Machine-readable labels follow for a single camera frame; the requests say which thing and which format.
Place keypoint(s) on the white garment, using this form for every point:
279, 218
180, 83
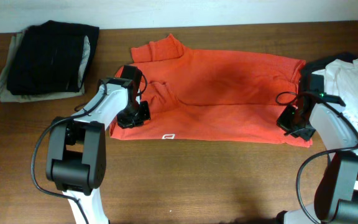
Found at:
353, 87

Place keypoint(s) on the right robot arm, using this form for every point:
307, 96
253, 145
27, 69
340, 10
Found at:
314, 111

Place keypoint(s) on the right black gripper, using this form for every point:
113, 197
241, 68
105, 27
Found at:
283, 121

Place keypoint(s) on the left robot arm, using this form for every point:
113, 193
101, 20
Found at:
76, 159

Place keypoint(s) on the folded beige garment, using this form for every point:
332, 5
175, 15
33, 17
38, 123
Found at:
7, 97

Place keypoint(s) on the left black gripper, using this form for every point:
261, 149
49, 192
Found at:
124, 122

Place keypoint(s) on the dark navy garment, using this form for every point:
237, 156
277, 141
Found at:
322, 65

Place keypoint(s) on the red printed t-shirt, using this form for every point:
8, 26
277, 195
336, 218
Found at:
212, 95

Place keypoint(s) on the folded black garment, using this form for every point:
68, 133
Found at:
53, 57

